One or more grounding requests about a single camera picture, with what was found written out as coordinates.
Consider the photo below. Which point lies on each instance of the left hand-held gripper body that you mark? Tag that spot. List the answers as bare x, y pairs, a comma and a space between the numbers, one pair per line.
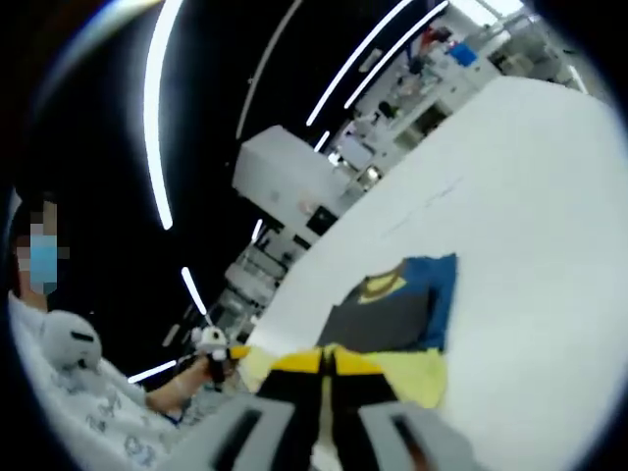
213, 343

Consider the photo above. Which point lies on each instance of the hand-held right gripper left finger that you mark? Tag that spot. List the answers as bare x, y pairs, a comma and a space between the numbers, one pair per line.
245, 432

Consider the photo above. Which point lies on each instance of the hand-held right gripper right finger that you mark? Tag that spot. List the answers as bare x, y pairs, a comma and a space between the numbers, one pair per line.
392, 436

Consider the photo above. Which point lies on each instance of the yellow garment with dark sleeves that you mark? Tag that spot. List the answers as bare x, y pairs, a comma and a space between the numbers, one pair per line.
382, 314

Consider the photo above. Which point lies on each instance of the white chest-worn device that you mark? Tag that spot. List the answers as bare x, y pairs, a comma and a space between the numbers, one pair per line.
68, 343

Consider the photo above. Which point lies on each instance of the black box by pillar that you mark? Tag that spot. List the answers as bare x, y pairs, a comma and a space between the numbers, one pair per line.
321, 221

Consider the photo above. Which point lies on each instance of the white square pillar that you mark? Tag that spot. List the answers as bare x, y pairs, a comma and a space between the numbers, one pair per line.
279, 167

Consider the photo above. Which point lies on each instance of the long curved ceiling light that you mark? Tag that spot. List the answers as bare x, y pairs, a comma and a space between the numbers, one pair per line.
358, 59

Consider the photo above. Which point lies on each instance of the short curved ceiling light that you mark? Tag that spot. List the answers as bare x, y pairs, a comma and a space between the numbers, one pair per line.
392, 56

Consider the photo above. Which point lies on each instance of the blue storage bin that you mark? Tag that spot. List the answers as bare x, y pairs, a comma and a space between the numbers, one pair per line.
463, 54

